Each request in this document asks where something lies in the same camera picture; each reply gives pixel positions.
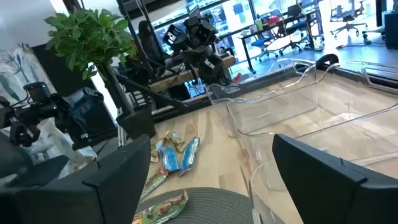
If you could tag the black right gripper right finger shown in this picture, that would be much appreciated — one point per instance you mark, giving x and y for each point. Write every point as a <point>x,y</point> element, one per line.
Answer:
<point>326,193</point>

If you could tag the clear plastic bin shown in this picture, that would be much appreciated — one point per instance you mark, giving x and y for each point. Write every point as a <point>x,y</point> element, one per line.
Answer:
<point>267,186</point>
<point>264,93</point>
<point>357,102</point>

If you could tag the black camera rig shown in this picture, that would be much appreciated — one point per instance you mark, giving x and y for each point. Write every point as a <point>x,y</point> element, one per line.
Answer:
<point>28,118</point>

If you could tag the black office desk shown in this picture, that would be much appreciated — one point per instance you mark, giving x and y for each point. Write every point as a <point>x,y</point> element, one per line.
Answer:
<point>280,25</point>

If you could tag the orange brown granola bar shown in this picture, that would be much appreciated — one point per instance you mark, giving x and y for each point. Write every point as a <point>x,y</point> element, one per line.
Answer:
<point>175,140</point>

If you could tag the person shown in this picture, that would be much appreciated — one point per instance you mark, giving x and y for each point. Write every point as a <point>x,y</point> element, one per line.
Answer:
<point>149,40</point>

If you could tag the leaf print white curtain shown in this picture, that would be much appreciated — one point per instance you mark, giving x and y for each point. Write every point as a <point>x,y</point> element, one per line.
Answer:
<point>15,68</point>

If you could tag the green leafy plant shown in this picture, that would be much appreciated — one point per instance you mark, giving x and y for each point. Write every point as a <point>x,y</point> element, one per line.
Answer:
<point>90,37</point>

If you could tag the grey round woven placemat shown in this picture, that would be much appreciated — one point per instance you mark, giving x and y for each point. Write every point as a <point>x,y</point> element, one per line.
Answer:
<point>211,208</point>

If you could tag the black board panel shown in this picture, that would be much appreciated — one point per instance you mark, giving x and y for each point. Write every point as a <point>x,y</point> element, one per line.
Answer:
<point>59,74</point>

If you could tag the blue office chair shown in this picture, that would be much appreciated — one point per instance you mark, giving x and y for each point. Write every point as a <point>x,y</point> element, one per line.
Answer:
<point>295,26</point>
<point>261,43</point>

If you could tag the black plant pot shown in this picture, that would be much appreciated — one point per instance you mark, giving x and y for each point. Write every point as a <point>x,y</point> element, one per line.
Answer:
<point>136,124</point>

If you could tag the blue orange snack packet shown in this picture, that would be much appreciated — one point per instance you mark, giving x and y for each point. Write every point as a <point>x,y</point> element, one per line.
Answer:
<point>161,211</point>

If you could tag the black cabinet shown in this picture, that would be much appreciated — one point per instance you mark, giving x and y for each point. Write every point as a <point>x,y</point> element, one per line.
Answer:
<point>391,31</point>

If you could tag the green cup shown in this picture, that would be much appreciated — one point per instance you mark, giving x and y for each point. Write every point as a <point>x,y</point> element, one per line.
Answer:
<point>259,25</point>

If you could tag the red desk item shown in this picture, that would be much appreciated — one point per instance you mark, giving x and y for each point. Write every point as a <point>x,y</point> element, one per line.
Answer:
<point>273,20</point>

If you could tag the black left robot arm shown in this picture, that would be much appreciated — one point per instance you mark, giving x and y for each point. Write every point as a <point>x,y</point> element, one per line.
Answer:
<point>202,32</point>

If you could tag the grey office chair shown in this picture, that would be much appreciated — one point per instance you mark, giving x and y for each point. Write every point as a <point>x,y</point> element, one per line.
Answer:
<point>348,18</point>

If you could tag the black metal table frame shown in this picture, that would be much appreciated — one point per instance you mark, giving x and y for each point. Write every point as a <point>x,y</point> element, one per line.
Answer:
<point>186,110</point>

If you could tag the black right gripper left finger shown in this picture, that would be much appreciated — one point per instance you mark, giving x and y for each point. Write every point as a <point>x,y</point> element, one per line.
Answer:
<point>77,205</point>

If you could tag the small red object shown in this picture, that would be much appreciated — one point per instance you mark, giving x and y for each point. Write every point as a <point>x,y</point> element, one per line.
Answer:
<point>237,77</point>

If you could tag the wooden side table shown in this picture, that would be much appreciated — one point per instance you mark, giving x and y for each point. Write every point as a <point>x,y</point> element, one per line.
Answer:
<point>174,79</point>

